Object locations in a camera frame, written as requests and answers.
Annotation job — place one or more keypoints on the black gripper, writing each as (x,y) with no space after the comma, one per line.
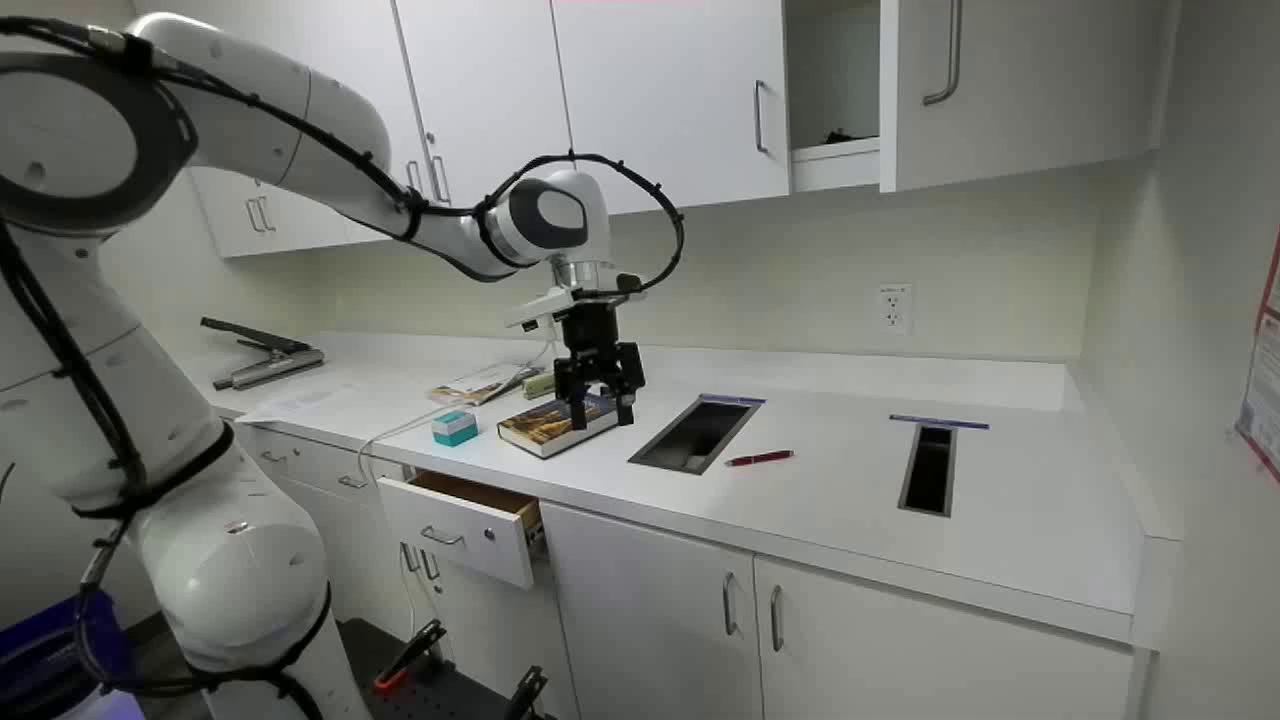
(597,349)

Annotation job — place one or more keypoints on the white drawer cabinet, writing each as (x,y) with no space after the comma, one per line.
(640,625)

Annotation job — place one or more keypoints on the open white wooden drawer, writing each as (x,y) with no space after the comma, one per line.
(453,533)

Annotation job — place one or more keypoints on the large printed wall poster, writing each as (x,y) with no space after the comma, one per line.
(1260,384)

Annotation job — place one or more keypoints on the open white upper cabinet door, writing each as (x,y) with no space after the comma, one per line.
(1042,92)

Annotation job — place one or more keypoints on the square countertop waste opening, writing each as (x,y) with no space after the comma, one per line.
(695,433)

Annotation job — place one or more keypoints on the white lower cabinet door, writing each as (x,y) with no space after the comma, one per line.
(362,561)
(493,643)

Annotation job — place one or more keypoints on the white cover book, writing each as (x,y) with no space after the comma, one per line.
(472,378)

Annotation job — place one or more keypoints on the closed white drawer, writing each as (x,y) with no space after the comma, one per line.
(306,463)

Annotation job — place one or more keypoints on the red pen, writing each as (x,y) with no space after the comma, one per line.
(763,458)

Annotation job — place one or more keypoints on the teal small box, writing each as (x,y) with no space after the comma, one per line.
(453,427)

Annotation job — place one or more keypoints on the grey long metal desk tool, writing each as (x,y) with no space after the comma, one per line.
(264,359)

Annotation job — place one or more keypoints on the dark cover picture book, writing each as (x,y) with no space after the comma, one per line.
(540,427)

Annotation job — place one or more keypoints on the white upper cabinet carcass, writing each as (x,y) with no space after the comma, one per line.
(835,161)

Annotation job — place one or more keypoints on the narrow countertop slot opening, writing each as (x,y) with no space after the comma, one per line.
(929,468)

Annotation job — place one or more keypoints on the white wall outlet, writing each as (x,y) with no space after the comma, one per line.
(893,307)

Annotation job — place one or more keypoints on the blue plastic bin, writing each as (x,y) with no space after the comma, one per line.
(47,652)

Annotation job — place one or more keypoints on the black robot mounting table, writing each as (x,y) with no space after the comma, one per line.
(453,695)

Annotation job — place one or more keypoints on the red black bar clamp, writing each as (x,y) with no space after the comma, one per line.
(531,695)
(407,660)

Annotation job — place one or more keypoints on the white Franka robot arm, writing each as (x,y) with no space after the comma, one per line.
(242,561)

